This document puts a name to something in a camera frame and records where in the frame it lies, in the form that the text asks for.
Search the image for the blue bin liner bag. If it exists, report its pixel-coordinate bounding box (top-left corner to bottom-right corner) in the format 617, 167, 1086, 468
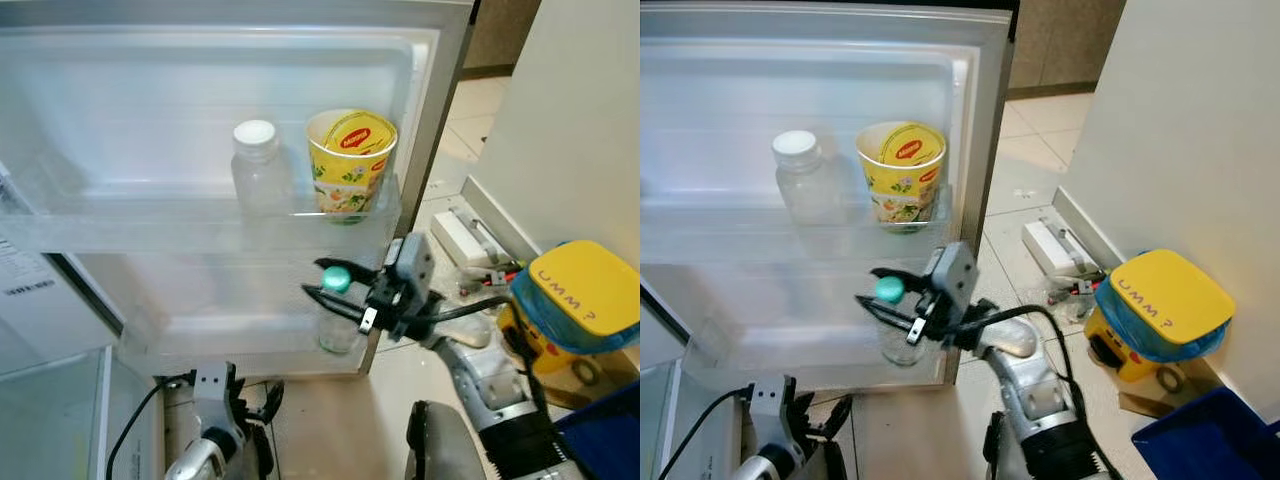
1093, 278, 1233, 363
508, 270, 641, 356

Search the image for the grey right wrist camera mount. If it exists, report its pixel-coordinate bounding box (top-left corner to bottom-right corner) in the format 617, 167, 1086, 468
925, 242, 980, 314
384, 232, 437, 303

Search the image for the clear bottle white cap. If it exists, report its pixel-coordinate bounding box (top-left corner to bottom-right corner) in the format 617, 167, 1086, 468
772, 130, 847, 229
230, 119, 297, 218

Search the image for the brown wooden cabinet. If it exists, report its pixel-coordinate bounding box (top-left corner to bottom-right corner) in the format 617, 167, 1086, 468
1008, 0, 1129, 99
463, 0, 543, 79

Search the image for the yellow Maggi noodle cup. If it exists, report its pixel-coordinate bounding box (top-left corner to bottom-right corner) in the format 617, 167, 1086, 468
856, 121, 949, 235
305, 108, 399, 225

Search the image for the blue plastic crate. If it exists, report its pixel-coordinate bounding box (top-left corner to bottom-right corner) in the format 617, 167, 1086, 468
553, 378, 641, 480
1131, 387, 1280, 480

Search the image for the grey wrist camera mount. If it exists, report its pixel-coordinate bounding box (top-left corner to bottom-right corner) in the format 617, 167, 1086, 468
193, 363, 238, 433
384, 232, 437, 303
750, 376, 798, 448
925, 242, 980, 314

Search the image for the grey baseboard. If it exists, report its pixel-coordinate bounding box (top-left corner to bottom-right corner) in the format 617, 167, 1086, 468
462, 175, 547, 263
1050, 187, 1127, 273

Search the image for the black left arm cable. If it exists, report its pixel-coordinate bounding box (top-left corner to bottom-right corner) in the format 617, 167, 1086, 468
105, 372, 196, 480
658, 385, 753, 480

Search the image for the clear long door shelf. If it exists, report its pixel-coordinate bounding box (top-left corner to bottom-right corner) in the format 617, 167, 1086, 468
0, 175, 403, 254
640, 185, 954, 267

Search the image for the white fridge door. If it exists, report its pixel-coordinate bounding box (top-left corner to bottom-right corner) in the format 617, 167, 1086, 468
0, 0, 477, 382
640, 0, 1017, 393

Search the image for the clear bottle teal cap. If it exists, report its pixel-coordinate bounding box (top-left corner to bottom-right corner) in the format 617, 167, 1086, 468
317, 263, 363, 356
872, 275, 928, 367

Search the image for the clear fridge drawer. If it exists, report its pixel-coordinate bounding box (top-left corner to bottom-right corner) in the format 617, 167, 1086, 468
640, 360, 746, 480
0, 345, 166, 480

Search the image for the white flat box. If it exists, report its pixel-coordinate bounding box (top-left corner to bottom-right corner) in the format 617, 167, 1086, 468
1021, 217, 1098, 281
430, 205, 503, 271

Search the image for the clear short door shelf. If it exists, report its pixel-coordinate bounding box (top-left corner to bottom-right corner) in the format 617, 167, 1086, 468
700, 310, 952, 391
118, 300, 393, 379

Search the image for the yellow lidded bin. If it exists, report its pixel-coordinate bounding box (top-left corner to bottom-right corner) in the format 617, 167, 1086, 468
497, 240, 641, 379
1084, 249, 1237, 385

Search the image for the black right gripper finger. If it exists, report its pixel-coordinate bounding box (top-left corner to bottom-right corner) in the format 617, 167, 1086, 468
855, 295, 925, 340
302, 286, 373, 330
867, 266, 937, 299
314, 256, 384, 288

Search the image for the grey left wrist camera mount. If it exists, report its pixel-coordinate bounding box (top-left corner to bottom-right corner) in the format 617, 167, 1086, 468
193, 363, 238, 433
750, 376, 798, 448

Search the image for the white fridge body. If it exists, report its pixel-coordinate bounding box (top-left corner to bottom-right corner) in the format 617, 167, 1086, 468
0, 160, 166, 480
640, 275, 746, 480

